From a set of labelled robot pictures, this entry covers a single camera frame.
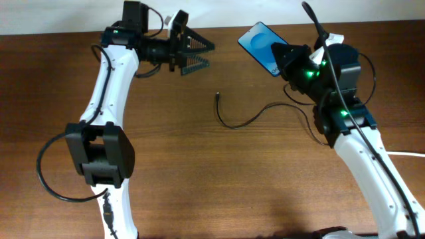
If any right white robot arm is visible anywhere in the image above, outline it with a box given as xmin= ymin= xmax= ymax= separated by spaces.
xmin=271 ymin=42 xmax=424 ymax=238

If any white power strip cord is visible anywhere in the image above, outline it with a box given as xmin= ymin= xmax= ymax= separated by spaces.
xmin=386 ymin=151 xmax=425 ymax=158

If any blue Galaxy smartphone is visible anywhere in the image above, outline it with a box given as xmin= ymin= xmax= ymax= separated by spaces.
xmin=238 ymin=21 xmax=287 ymax=77

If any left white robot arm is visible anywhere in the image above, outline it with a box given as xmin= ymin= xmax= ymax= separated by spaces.
xmin=66 ymin=10 xmax=214 ymax=238

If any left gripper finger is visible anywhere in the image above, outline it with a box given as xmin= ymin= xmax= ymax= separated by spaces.
xmin=181 ymin=55 xmax=210 ymax=76
xmin=182 ymin=27 xmax=215 ymax=55

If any black charger cable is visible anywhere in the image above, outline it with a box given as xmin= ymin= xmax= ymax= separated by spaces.
xmin=214 ymin=52 xmax=378 ymax=147

